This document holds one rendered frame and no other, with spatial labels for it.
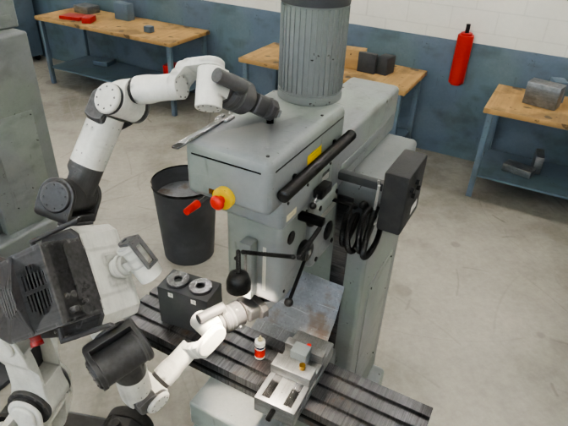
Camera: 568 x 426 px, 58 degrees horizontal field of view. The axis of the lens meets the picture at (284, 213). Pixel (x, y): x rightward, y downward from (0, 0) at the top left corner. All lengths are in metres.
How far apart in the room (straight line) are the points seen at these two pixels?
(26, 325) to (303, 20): 1.05
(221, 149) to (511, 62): 4.48
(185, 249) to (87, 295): 2.54
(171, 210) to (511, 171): 3.18
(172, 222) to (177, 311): 1.68
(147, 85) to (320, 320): 1.24
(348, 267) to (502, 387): 1.65
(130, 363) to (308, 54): 0.96
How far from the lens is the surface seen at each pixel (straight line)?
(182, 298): 2.04
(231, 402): 2.01
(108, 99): 1.36
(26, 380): 1.84
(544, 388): 3.55
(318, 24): 1.50
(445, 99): 5.74
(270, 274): 1.60
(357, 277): 2.06
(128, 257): 1.35
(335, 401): 1.93
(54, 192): 1.40
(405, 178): 1.58
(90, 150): 1.41
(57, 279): 1.30
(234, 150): 1.29
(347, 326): 2.25
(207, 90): 1.24
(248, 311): 1.74
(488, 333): 3.73
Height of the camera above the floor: 2.45
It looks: 33 degrees down
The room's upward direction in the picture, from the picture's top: 3 degrees clockwise
